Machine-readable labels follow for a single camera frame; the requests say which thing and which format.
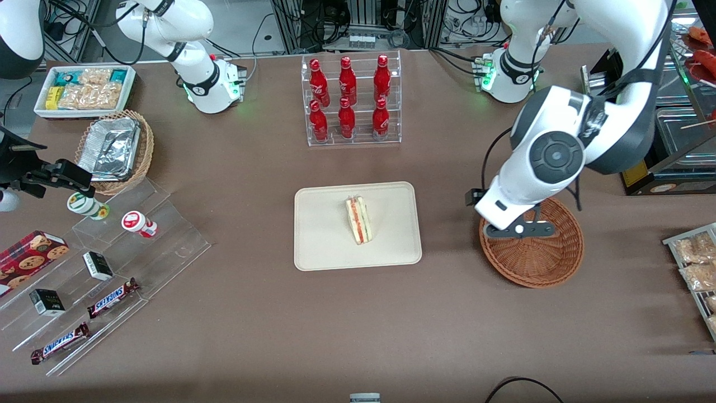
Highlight beige plastic serving tray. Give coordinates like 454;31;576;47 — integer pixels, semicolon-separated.
294;181;423;272

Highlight steel food pan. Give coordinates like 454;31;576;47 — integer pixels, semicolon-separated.
656;107;716;166
654;73;716;107

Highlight red cookie box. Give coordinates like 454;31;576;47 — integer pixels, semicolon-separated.
0;230;70;298

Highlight small rice cracker pack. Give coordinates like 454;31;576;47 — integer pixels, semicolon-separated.
78;68;112;86

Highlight grey metal snack tray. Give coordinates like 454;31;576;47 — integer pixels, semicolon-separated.
662;223;716;342

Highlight stacked foil containers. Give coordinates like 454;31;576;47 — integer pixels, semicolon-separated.
78;116;142;181

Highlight red label drink cup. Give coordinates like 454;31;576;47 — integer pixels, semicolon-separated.
121;210;158;238

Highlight red cola bottle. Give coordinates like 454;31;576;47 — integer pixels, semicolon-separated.
309;59;331;107
338;97;356;139
338;56;357;104
309;100;329;142
374;54;392;102
372;98;390;139

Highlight black looped cable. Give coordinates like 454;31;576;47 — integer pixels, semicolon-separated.
484;376;564;403

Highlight white snack bin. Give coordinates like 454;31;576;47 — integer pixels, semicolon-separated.
34;64;137;121

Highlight aluminium frame rack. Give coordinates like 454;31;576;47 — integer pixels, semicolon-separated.
268;0;448;54

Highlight light tan wicker basket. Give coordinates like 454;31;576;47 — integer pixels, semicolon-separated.
74;109;155;196

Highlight snickers chocolate bar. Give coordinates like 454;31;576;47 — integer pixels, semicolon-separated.
87;278;140;319
31;322;90;365

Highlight brown round wicker basket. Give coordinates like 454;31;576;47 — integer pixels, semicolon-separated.
479;196;585;289

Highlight large rice cracker pack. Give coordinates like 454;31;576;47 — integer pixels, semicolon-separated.
59;83;124;110

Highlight clear acrylic stepped display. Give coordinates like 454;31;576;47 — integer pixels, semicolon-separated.
0;178;212;377

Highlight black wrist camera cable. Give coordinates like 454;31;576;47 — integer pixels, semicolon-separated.
480;128;514;194

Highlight clear acrylic bottle rack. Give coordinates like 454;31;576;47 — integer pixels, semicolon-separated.
300;50;402;148

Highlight green label drink cup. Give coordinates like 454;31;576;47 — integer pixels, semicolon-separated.
67;192;110;220

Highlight triangle sandwich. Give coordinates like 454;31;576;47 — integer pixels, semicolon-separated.
345;195;373;245

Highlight small black box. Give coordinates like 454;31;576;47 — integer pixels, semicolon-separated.
82;251;114;281
29;289;66;316

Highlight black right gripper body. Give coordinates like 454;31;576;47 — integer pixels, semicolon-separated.
0;128;48;199

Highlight small silver metal panel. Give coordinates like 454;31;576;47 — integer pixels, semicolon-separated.
580;65;595;106

